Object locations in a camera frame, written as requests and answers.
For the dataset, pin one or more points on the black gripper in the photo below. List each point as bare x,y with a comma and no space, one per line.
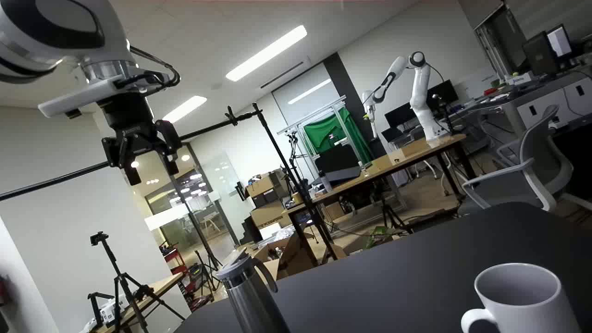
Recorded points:
136,130

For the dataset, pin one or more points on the stainless steel flask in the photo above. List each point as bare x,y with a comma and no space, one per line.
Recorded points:
250,288

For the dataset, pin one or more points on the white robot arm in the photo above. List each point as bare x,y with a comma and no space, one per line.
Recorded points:
38,36

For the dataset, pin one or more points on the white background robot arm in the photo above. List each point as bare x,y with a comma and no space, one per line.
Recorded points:
419,95

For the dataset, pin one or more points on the cardboard box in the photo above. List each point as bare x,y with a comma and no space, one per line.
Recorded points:
260,188

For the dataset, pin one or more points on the green cloth screen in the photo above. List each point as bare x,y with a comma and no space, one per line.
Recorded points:
324,134

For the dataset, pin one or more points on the black monitor on table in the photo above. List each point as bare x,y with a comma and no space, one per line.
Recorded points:
339,165

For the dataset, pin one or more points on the long wooden table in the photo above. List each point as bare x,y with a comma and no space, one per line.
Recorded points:
384,167

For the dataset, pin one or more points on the grey office chair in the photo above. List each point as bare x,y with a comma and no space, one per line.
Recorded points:
533,173

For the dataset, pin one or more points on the white ceramic mug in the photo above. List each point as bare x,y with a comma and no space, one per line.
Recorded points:
520,299

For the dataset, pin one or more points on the grey drawer cabinet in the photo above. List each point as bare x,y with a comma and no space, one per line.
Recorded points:
572,103

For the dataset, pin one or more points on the computer monitor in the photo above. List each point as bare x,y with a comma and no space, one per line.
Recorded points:
559,41

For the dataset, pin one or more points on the black backdrop frame stand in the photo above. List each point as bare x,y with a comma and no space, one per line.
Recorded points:
247,149

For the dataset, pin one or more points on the black camera tripod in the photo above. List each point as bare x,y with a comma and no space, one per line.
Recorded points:
123,284

